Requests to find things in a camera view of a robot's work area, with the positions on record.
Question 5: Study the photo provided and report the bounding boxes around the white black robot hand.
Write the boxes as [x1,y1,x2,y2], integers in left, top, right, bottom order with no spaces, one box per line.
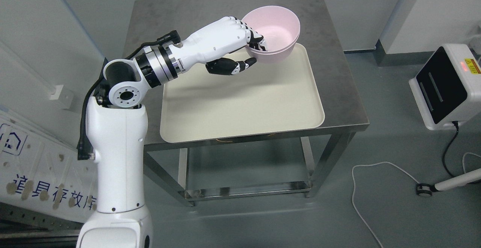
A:
[168,17,268,76]

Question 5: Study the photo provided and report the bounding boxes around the pink bowl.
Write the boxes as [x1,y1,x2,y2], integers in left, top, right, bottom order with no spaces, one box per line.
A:
[246,36,299,64]
[241,5,301,54]

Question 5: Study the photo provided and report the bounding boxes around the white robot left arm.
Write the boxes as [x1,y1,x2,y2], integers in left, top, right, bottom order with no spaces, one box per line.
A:
[77,30,182,248]

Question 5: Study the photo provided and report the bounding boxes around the metal shelf rack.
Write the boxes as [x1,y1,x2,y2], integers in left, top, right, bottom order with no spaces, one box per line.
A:
[0,203,83,248]

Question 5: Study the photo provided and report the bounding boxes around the stainless steel table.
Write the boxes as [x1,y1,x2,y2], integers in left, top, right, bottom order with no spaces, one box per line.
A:
[126,0,369,207]

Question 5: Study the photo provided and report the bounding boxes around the cream plastic tray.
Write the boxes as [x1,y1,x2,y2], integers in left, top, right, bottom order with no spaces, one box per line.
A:
[160,44,326,143]

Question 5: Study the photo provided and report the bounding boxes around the white sign board blue text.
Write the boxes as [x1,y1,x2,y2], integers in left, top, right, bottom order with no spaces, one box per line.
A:
[1,105,98,223]

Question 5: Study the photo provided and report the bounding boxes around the white black device on stand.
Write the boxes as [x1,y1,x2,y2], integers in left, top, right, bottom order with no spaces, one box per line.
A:
[409,44,481,130]

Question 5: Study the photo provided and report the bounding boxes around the white stand leg with caster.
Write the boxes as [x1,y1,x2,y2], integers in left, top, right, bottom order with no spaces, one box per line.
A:
[416,169,481,197]

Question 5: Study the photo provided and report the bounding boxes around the white wall socket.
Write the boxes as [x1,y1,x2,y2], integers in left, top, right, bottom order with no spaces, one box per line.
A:
[49,84,74,110]

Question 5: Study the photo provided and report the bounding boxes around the black power cable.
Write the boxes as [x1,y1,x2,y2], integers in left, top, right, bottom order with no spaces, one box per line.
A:
[442,121,481,178]

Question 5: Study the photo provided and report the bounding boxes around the white floor cable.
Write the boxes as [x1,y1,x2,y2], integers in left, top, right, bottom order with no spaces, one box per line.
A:
[351,153,481,248]

